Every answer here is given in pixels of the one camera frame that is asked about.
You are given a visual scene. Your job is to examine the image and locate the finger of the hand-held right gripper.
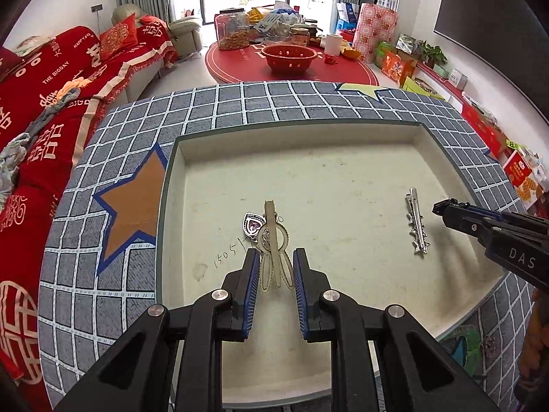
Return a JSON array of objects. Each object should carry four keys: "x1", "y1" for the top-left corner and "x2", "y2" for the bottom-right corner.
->
[
  {"x1": 448, "y1": 199, "x2": 504, "y2": 220},
  {"x1": 432, "y1": 201, "x2": 483, "y2": 241}
]

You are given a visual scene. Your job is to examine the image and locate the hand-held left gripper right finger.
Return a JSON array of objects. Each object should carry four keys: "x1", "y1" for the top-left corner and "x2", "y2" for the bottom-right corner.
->
[{"x1": 293, "y1": 248, "x2": 500, "y2": 412}]

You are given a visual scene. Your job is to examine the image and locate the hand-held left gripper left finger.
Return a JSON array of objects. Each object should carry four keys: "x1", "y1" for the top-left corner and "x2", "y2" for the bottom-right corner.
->
[{"x1": 54, "y1": 249, "x2": 262, "y2": 412}]

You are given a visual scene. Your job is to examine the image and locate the silver metal hair clip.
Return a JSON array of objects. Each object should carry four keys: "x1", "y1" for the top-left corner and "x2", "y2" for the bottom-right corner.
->
[{"x1": 405, "y1": 187, "x2": 431, "y2": 255}]

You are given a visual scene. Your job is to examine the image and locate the beige translucent hair clip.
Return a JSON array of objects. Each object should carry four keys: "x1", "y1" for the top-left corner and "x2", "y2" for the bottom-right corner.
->
[{"x1": 256, "y1": 199, "x2": 296, "y2": 295}]

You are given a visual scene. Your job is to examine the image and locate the silver heart pendant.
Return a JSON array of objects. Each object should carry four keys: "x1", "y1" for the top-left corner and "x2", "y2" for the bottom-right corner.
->
[{"x1": 241, "y1": 212, "x2": 264, "y2": 241}]

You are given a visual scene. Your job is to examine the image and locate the person's right hand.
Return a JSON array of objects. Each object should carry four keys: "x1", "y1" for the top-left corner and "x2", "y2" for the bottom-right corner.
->
[{"x1": 517, "y1": 289, "x2": 549, "y2": 396}]

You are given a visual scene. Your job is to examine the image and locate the red snack box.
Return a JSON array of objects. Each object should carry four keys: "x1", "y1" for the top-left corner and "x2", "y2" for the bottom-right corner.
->
[{"x1": 502, "y1": 148, "x2": 549, "y2": 213}]

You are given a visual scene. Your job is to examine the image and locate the large red gift box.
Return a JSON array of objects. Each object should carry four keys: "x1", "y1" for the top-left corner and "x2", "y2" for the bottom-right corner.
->
[{"x1": 461, "y1": 103, "x2": 507, "y2": 157}]

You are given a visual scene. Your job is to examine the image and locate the red low shelf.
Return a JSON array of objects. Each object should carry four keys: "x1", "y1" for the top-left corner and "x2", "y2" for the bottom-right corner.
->
[{"x1": 418, "y1": 62, "x2": 490, "y2": 112}]

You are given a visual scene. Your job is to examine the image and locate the grey checkered star blanket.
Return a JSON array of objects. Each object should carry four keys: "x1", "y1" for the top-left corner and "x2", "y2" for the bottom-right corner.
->
[{"x1": 38, "y1": 81, "x2": 537, "y2": 412}]

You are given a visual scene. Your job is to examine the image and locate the yellow green flat boxes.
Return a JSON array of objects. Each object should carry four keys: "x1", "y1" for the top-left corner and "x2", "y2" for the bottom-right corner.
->
[{"x1": 403, "y1": 77, "x2": 447, "y2": 100}]

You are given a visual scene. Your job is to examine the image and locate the potted green plant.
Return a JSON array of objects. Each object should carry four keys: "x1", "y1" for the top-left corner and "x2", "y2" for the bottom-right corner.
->
[{"x1": 416, "y1": 41, "x2": 447, "y2": 68}]

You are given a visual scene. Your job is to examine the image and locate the orange gift box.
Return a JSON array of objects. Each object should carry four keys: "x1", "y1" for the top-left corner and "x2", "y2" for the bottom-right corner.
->
[{"x1": 381, "y1": 49, "x2": 417, "y2": 84}]

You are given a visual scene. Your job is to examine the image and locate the black television screen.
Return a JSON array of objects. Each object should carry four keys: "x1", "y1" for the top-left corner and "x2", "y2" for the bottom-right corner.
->
[{"x1": 433, "y1": 0, "x2": 549, "y2": 82}]

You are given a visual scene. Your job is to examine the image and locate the tall red patterned gift box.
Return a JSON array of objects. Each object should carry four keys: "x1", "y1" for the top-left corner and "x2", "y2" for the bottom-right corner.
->
[{"x1": 354, "y1": 3, "x2": 399, "y2": 63}]

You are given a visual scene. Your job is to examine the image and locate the round red table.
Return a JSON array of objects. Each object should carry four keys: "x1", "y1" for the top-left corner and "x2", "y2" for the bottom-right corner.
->
[{"x1": 205, "y1": 38, "x2": 380, "y2": 87}]

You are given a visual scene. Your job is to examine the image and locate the red colander bowl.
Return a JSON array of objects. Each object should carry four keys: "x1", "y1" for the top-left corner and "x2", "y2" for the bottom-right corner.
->
[{"x1": 261, "y1": 44, "x2": 319, "y2": 73}]

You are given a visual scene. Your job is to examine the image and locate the blue and white bag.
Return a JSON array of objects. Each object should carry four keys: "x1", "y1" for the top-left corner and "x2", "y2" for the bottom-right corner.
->
[{"x1": 336, "y1": 2, "x2": 359, "y2": 24}]

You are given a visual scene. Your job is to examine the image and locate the clear plastic snack jar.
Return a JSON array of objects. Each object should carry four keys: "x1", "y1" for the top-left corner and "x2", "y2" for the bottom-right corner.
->
[{"x1": 214, "y1": 10, "x2": 250, "y2": 51}]

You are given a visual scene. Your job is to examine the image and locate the beige recliner armchair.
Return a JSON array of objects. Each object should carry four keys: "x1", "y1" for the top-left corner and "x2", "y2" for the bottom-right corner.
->
[{"x1": 112, "y1": 3, "x2": 204, "y2": 58}]

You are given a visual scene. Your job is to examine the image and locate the pile of snack packets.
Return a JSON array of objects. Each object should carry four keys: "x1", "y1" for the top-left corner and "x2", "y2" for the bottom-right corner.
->
[{"x1": 246, "y1": 2, "x2": 301, "y2": 35}]

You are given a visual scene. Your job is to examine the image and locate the sofa with red printed cover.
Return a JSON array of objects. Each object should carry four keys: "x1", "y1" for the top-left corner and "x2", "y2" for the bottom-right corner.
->
[{"x1": 0, "y1": 15, "x2": 178, "y2": 396}]

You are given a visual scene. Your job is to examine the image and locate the red patterned square cushion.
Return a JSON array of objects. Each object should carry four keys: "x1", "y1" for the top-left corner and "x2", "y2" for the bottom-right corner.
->
[{"x1": 100, "y1": 14, "x2": 140, "y2": 58}]

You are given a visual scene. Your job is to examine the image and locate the red embroidered pillow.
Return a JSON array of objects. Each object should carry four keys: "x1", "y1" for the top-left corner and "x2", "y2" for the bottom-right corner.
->
[{"x1": 0, "y1": 47, "x2": 22, "y2": 82}]

